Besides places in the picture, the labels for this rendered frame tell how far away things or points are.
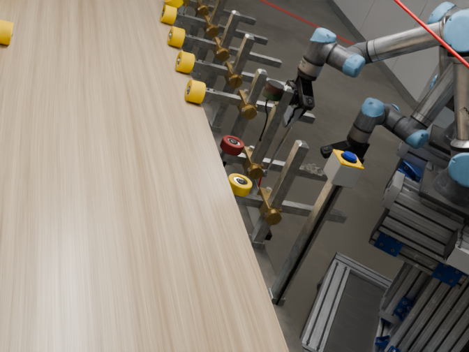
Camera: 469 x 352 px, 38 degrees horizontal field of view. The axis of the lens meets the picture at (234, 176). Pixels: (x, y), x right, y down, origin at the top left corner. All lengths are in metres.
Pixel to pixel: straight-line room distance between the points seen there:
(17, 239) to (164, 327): 0.40
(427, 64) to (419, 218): 4.22
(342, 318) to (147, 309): 1.59
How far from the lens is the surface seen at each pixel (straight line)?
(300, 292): 3.42
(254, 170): 2.37
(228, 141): 2.37
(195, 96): 2.51
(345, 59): 2.28
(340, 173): 1.83
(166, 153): 2.17
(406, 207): 2.45
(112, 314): 1.54
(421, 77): 6.61
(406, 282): 2.87
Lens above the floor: 1.94
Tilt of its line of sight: 28 degrees down
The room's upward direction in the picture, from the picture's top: 24 degrees clockwise
